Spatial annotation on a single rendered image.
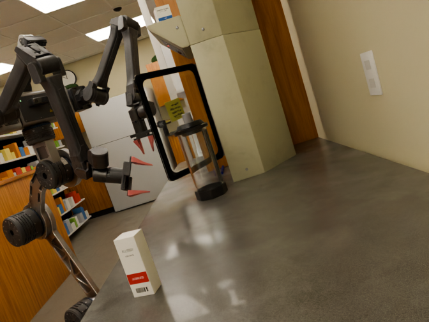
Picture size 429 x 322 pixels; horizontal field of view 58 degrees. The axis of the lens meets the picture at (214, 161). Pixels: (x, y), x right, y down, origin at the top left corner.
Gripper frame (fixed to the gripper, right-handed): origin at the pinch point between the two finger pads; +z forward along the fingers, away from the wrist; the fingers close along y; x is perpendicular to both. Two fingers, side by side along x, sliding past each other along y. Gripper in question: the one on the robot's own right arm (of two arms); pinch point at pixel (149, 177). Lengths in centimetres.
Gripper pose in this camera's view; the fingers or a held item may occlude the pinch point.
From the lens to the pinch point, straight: 141.4
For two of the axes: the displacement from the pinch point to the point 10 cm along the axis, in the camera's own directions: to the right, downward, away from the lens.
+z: 10.0, 0.8, 0.2
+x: -0.3, 1.5, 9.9
